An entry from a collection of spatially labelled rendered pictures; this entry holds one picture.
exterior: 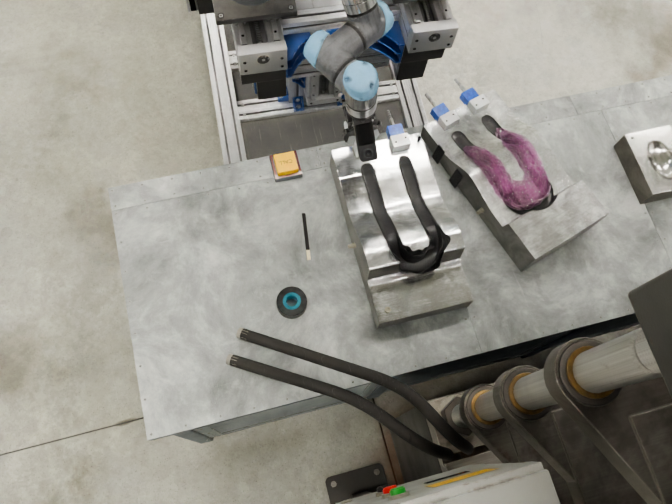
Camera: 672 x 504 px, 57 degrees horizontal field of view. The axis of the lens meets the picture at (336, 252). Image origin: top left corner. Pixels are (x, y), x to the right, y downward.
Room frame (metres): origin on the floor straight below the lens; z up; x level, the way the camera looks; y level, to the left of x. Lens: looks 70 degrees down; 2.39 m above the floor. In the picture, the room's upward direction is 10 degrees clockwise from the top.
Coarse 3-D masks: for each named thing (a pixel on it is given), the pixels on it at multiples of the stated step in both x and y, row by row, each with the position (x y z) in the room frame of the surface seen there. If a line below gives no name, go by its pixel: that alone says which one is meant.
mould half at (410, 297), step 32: (352, 160) 0.82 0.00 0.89; (384, 160) 0.84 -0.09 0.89; (416, 160) 0.86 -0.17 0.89; (352, 192) 0.73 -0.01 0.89; (384, 192) 0.75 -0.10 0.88; (352, 224) 0.64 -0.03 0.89; (416, 224) 0.66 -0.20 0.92; (448, 224) 0.67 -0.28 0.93; (384, 256) 0.54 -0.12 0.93; (448, 256) 0.59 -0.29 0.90; (384, 288) 0.48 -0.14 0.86; (416, 288) 0.50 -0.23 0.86; (448, 288) 0.52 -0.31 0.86; (384, 320) 0.40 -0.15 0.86
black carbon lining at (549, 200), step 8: (488, 120) 1.06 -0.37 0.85; (488, 128) 1.03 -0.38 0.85; (456, 136) 0.98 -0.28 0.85; (464, 136) 0.99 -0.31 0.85; (464, 144) 0.96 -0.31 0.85; (472, 144) 0.96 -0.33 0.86; (552, 192) 0.85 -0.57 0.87; (544, 200) 0.82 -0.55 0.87; (552, 200) 0.82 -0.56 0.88; (512, 208) 0.78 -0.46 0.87; (536, 208) 0.79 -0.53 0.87; (544, 208) 0.80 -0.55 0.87
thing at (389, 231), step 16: (400, 160) 0.85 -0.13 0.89; (368, 176) 0.79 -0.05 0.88; (416, 176) 0.81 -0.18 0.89; (368, 192) 0.74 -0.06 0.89; (416, 192) 0.77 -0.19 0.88; (384, 208) 0.70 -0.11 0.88; (416, 208) 0.72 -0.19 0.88; (384, 224) 0.65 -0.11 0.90; (432, 224) 0.66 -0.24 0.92; (400, 240) 0.59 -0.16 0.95; (432, 240) 0.61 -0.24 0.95; (448, 240) 0.61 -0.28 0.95; (400, 256) 0.57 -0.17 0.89; (416, 256) 0.56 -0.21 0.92; (432, 256) 0.59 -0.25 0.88; (416, 272) 0.54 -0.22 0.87
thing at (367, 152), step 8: (352, 120) 0.82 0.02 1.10; (368, 120) 0.82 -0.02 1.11; (360, 128) 0.80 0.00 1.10; (368, 128) 0.80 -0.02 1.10; (360, 136) 0.78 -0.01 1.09; (368, 136) 0.79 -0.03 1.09; (360, 144) 0.77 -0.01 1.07; (368, 144) 0.77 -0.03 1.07; (360, 152) 0.75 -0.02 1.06; (368, 152) 0.76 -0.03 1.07; (376, 152) 0.76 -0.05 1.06; (368, 160) 0.74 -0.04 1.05
